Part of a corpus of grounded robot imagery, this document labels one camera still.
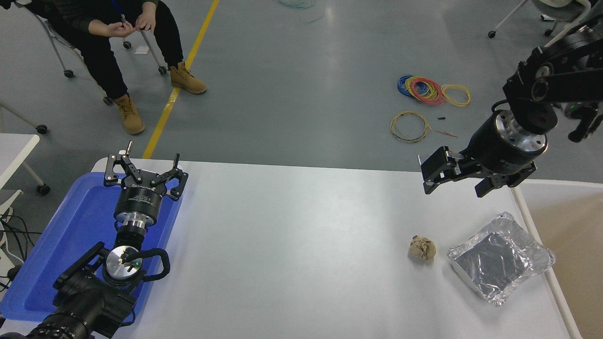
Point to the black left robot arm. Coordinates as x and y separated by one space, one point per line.
85 301

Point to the white paper scrap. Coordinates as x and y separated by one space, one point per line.
141 50

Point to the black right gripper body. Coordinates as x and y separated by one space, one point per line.
492 146

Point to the grey wheeled chair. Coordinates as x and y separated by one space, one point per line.
56 44

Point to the seated person's right hand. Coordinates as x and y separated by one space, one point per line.
121 29

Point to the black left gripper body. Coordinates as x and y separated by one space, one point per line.
139 200

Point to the white-legged wheeled chair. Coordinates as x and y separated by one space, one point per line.
560 9

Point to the blue plastic tray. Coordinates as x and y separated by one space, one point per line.
70 235

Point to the large pale bin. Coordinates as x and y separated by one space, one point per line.
574 245

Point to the grey caster leg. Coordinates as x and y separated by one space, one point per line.
28 121

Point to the white side table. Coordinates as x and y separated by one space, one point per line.
14 150

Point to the seated person's left hand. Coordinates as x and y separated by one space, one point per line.
147 21

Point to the seated person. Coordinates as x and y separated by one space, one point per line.
99 52

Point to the crumpled tan paper ball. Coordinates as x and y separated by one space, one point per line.
422 248

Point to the silver foil tray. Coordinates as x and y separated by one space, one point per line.
494 263

